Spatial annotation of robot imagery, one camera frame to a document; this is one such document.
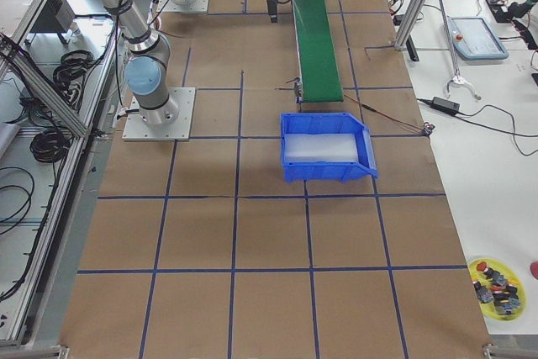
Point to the grey reach grabber tool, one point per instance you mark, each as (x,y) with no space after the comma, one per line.
(457,80)

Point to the right blue plastic bin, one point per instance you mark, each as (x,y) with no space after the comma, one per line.
(325,146)

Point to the green conveyor belt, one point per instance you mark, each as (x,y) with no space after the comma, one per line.
(319,79)

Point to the yellow plate of buttons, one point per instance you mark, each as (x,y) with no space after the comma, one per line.
(499,292)

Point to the blue teach pendant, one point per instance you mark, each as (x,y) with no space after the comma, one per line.
(474,40)

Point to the black power adapter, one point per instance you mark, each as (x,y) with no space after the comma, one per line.
(445,106)

